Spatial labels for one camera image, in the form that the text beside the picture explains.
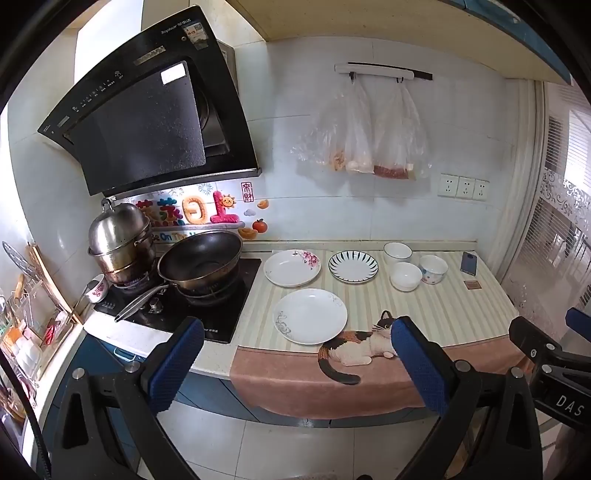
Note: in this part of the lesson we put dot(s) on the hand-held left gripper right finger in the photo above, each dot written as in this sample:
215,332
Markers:
418,364

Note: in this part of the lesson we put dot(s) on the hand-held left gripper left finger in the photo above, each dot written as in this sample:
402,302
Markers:
178,364

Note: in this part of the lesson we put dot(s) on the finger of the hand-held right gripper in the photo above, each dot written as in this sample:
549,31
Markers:
531,339
579,319

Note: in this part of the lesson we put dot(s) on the plain white bowl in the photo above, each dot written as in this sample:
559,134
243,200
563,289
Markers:
406,275

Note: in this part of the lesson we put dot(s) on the blue striped plate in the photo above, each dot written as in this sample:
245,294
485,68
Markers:
353,266

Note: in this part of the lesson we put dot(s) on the pink floral white plate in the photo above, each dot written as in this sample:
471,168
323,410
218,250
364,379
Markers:
291,268

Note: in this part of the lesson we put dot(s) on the person's right forearm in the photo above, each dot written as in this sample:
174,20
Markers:
570,454

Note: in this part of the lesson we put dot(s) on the blue base cabinet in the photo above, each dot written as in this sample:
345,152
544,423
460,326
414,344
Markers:
207,397

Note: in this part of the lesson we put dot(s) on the small brown square card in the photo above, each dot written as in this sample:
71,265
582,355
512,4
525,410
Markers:
472,285

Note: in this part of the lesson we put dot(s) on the striped cat print cloth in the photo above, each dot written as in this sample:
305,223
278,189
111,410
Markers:
364,304

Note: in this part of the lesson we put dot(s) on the black gas stove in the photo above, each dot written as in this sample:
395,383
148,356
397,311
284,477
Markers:
233,297

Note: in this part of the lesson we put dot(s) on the glass sliding door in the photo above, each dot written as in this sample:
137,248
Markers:
554,230

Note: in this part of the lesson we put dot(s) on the white bowl floral print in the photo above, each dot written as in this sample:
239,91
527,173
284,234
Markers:
433,269

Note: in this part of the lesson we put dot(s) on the blue smartphone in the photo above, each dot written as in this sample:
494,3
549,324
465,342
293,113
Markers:
468,263

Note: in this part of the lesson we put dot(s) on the black wok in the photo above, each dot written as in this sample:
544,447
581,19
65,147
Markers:
198,261

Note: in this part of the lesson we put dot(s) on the small floral bowl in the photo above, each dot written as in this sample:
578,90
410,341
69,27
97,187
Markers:
98,290

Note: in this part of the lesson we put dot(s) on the white bowl dark rim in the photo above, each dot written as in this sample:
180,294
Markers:
397,251

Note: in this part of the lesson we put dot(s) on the white plate grey print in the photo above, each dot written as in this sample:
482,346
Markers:
310,316

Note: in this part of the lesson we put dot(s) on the stainless steel steamer pot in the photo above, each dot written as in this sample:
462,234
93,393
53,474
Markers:
117,235

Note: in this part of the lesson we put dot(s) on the wooden cutting board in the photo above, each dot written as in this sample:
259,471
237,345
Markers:
51,281

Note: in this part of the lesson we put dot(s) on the clear plastic bag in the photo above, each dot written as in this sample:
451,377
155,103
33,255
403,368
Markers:
399,138
328,134
360,138

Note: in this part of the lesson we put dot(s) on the black range hood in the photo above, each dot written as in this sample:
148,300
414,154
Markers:
138,120

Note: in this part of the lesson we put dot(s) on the colourful wall decal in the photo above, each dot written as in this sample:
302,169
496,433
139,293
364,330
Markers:
198,210

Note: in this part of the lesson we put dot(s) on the white wall socket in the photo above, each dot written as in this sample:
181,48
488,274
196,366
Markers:
481,189
465,188
448,185

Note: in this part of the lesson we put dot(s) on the white hook rail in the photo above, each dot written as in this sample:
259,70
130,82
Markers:
378,70

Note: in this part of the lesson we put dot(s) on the wooden wall cabinet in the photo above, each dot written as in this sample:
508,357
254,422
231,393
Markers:
369,23

